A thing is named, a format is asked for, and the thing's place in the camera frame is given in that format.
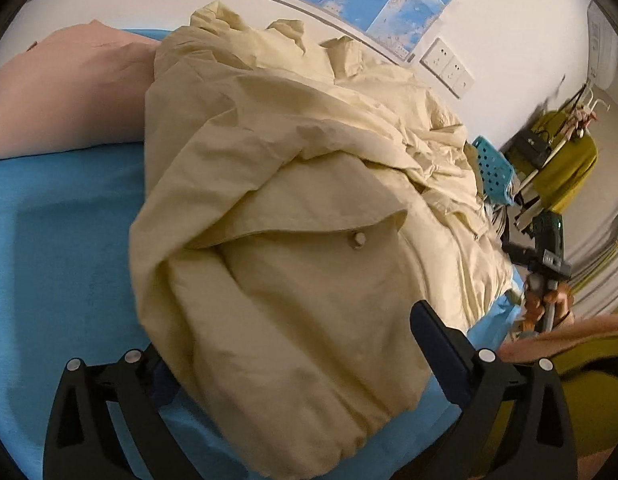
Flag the cream yellow jacket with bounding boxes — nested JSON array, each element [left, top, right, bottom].
[[130, 1, 513, 479]]

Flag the pink sleeved right forearm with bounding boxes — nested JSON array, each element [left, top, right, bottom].
[[495, 313, 618, 480]]

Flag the white clothes hangers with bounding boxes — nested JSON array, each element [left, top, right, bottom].
[[563, 81, 610, 139]]

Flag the person's right hand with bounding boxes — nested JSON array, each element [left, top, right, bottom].
[[522, 274, 576, 337]]

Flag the teal perforated plastic basket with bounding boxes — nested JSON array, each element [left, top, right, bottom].
[[473, 136, 515, 206]]

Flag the mustard yellow garment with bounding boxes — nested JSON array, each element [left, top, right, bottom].
[[505, 106, 598, 214]]

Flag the blue bed sheet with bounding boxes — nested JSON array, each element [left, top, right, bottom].
[[0, 28, 524, 480]]

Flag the pink pillow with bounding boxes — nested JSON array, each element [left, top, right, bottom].
[[0, 21, 159, 160]]

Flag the white bed headboard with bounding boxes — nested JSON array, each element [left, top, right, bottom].
[[0, 0, 400, 67]]

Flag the white wall socket panel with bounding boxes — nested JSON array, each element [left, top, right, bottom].
[[420, 38, 475, 99]]

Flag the small wall map poster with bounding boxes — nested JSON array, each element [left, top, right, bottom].
[[367, 0, 444, 61]]

